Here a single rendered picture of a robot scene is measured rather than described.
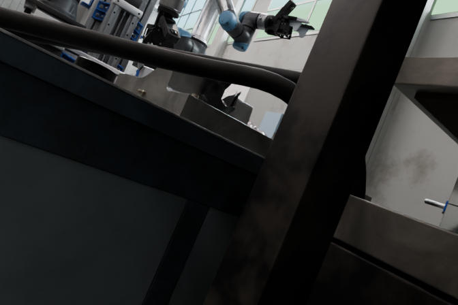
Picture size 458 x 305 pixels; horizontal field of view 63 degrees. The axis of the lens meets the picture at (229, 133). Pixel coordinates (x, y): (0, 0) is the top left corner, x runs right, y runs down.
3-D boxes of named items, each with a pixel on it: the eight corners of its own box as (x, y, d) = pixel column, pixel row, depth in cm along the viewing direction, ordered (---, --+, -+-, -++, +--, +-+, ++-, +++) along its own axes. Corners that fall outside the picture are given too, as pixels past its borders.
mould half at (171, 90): (107, 98, 117) (125, 60, 118) (174, 129, 132) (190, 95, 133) (177, 120, 76) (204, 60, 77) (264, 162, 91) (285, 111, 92)
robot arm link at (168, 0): (188, 2, 118) (165, -10, 113) (183, 16, 118) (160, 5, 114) (179, 2, 124) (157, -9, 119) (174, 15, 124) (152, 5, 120)
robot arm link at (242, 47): (224, 40, 171) (234, 18, 172) (235, 51, 180) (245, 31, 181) (238, 43, 166) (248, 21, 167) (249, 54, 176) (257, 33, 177)
